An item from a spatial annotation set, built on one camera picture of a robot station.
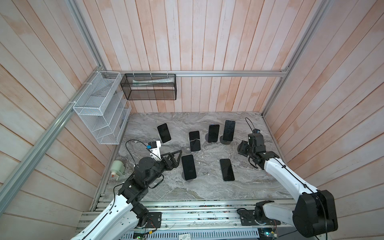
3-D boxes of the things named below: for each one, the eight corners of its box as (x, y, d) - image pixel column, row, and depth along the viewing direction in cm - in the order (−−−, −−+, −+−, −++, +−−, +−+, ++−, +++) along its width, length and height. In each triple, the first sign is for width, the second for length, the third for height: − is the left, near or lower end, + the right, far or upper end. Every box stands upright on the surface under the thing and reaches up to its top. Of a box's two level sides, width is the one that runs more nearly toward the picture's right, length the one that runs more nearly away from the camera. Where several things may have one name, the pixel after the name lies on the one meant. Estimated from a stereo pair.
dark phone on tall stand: (221, 143, 106) (225, 130, 95) (222, 132, 112) (226, 119, 101) (230, 144, 105) (235, 132, 94) (230, 133, 111) (235, 120, 100)
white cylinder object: (115, 180, 88) (110, 175, 82) (115, 167, 94) (110, 161, 87) (125, 177, 90) (121, 172, 83) (125, 164, 95) (120, 158, 88)
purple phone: (190, 151, 101) (191, 142, 92) (189, 141, 106) (189, 131, 97) (199, 150, 101) (201, 141, 92) (198, 140, 107) (199, 130, 98)
